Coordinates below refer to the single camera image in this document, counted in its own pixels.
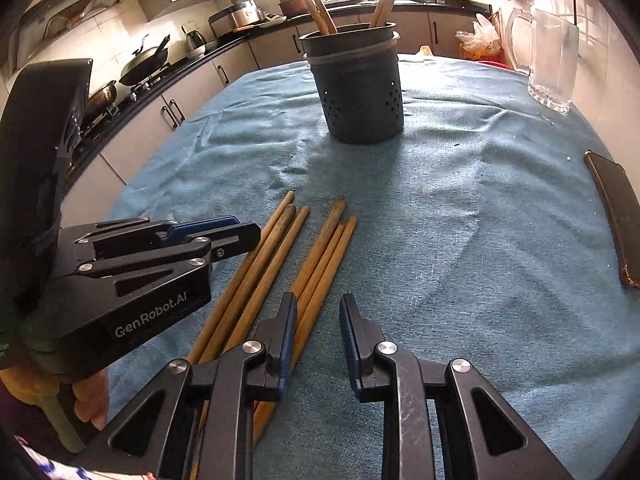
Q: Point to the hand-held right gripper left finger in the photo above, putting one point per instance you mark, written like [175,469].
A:
[287,345]

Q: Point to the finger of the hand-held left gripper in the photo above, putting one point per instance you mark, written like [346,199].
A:
[235,237]
[205,225]

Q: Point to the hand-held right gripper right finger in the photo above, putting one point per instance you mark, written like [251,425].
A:
[350,345]

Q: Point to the bunch of wooden chopsticks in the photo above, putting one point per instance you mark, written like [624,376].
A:
[320,270]

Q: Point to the dark grey chopstick holder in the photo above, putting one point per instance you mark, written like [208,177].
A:
[360,100]

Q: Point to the person's left hand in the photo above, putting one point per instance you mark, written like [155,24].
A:
[92,400]

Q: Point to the blue tablecloth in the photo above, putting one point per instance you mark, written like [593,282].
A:
[450,260]

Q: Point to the white patterned clothing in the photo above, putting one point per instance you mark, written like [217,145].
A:
[55,467]

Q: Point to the gas stove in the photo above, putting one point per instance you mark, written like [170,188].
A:
[137,91]

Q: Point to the steel pot with lid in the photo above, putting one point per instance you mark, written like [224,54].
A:
[102,95]

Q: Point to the black wok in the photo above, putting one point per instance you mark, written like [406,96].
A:
[142,62]

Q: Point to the steel kettle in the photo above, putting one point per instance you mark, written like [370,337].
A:
[196,40]

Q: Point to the silver rice cooker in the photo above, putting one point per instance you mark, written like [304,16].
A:
[240,15]

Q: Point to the brown clay pot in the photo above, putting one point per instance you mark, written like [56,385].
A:
[292,6]

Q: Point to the range hood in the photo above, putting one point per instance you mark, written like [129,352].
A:
[75,5]

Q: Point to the yellow plastic bag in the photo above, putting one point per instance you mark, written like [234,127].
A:
[424,52]

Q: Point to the black smartphone in brown case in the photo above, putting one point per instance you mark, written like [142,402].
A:
[617,220]

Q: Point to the plastic bag on counter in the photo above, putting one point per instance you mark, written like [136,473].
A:
[477,40]

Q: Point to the red basin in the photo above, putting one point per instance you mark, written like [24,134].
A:
[495,63]

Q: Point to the clear glass pitcher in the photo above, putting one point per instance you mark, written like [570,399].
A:
[550,60]

